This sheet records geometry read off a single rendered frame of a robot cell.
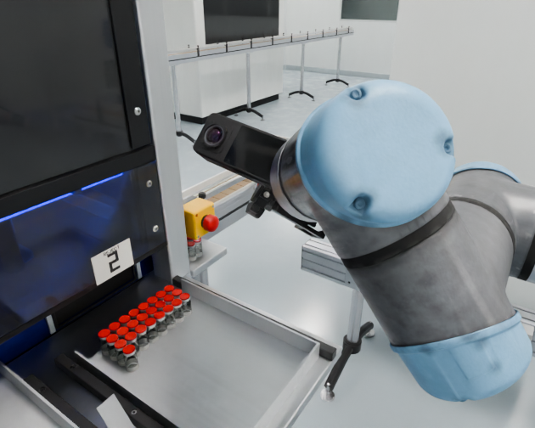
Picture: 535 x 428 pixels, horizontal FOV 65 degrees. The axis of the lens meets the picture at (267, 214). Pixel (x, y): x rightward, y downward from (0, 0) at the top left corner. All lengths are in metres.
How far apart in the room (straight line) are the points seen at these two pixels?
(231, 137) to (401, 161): 0.23
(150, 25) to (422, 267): 0.67
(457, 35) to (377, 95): 1.72
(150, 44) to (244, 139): 0.44
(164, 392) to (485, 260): 0.60
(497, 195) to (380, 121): 0.17
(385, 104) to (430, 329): 0.13
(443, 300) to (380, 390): 1.72
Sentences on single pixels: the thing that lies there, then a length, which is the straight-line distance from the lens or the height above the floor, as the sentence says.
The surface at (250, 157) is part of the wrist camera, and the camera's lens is 0.39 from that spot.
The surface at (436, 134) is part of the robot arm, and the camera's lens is 0.22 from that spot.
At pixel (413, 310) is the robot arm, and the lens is 0.25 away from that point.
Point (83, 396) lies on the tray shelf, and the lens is 0.81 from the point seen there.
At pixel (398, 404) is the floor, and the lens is 1.93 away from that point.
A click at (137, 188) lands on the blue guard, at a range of 0.83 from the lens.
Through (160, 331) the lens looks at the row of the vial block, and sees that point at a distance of 0.85.
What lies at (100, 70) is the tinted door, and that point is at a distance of 0.76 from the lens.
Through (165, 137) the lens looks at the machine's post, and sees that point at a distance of 0.85.
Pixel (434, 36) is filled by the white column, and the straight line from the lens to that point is 1.95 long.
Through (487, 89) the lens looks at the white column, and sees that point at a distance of 1.93.
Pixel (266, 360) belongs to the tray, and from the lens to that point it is 0.80.
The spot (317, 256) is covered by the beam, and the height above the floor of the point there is 0.53.
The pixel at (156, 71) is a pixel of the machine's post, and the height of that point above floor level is 1.34.
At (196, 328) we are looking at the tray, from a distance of 0.87.
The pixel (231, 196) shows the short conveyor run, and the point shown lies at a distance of 1.25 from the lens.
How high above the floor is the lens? 1.46
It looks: 27 degrees down
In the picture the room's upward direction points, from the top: straight up
